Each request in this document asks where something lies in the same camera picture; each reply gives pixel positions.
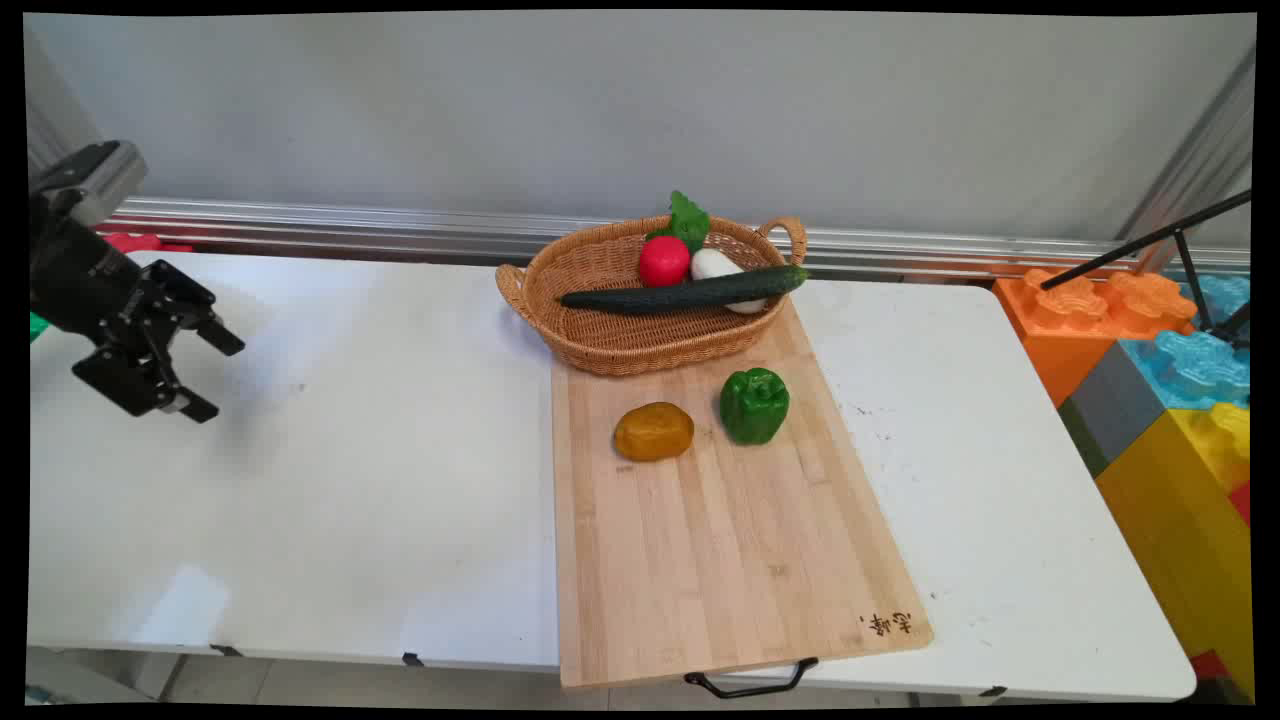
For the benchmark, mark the orange big building block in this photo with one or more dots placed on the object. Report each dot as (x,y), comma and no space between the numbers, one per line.
(1070,330)

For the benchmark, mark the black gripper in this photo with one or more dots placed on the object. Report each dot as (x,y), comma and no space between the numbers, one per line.
(75,275)

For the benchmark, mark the woven wicker basket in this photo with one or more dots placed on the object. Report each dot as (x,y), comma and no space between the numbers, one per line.
(620,340)

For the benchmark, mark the aluminium rail along wall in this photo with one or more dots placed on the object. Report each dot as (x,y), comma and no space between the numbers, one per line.
(400,228)

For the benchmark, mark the small red building block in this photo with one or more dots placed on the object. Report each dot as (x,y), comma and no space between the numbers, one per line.
(1208,665)

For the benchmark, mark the green building block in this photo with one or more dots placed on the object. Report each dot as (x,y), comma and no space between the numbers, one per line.
(38,327)

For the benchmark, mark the black tripod stand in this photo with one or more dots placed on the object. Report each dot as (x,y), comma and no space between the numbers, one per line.
(1185,255)

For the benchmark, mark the white eggplant toy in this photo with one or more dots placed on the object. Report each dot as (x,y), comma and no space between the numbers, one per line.
(711,264)

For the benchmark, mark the grey big building block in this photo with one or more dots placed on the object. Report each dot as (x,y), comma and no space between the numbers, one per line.
(1115,410)

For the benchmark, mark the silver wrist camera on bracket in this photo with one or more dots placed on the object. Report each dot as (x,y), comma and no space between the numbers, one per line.
(95,185)

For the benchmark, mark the green bell pepper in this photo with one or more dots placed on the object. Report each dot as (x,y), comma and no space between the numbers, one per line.
(753,405)

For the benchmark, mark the yellow big building block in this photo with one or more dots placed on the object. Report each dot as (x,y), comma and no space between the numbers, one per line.
(1185,530)

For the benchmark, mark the orange-brown potato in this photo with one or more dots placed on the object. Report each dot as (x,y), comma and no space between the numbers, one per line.
(654,432)

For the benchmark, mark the blue big building block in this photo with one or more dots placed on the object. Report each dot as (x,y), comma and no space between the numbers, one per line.
(1195,370)

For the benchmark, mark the dark green cucumber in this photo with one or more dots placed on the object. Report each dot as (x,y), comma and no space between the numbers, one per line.
(680,293)

